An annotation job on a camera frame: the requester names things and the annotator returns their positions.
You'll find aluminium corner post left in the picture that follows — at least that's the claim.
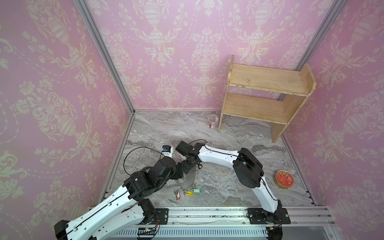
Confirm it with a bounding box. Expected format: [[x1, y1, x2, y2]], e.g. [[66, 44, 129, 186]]
[[74, 0, 135, 115]]

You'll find clear plastic cup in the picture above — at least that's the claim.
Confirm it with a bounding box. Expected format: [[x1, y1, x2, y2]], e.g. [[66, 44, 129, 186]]
[[208, 114, 220, 129]]

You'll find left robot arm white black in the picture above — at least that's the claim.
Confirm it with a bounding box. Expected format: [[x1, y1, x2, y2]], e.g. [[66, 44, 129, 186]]
[[54, 157, 188, 240]]

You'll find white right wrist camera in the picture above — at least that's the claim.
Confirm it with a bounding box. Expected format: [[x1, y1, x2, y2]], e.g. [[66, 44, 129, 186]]
[[176, 141, 197, 157]]

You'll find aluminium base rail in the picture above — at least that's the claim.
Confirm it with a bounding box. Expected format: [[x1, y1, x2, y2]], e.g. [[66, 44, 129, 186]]
[[78, 205, 337, 240]]

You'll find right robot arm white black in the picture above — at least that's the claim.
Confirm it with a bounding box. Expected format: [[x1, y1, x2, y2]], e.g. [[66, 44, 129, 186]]
[[176, 141, 282, 224]]

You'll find aluminium corner post right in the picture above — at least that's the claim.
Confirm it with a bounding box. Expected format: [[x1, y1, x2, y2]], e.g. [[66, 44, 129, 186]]
[[277, 0, 347, 101]]

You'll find red round tin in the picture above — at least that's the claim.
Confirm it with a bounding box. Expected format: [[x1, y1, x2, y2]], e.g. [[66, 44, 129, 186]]
[[274, 170, 295, 189]]

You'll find wooden two-tier shelf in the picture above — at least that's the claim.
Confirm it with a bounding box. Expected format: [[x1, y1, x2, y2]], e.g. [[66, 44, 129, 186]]
[[217, 54, 317, 144]]

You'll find aluminium corner post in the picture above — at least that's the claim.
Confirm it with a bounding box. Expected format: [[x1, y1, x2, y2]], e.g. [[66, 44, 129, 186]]
[[74, 0, 135, 115], [277, 0, 347, 101]]

